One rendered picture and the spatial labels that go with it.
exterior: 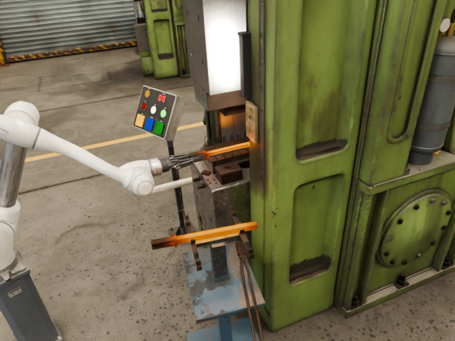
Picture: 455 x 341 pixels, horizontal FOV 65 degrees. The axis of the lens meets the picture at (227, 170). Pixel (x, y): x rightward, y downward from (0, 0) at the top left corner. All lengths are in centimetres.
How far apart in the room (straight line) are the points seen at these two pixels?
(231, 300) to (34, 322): 118
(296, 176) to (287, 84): 42
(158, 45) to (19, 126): 519
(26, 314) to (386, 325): 201
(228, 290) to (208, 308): 12
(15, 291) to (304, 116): 166
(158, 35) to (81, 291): 493
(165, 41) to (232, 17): 517
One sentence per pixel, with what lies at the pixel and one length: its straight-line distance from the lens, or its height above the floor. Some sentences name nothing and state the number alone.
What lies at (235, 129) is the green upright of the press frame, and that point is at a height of 101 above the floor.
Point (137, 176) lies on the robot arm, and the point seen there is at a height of 108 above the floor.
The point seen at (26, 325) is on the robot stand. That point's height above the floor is 26.
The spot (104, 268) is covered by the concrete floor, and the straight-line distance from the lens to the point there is 283.
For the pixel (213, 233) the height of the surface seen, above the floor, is 92.
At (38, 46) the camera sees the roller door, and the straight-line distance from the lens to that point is 980.
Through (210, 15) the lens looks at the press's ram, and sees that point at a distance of 159.
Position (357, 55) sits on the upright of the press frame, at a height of 154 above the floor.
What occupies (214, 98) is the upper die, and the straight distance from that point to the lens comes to 173.
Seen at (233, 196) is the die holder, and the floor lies 85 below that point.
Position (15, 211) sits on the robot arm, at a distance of 216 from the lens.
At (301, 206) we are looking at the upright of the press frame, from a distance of 180.
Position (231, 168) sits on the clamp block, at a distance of 182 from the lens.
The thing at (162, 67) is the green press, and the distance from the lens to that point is 680.
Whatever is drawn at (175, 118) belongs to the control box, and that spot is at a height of 106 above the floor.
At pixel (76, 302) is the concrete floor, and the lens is 270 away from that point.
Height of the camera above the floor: 192
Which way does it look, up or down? 31 degrees down
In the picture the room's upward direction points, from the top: 3 degrees counter-clockwise
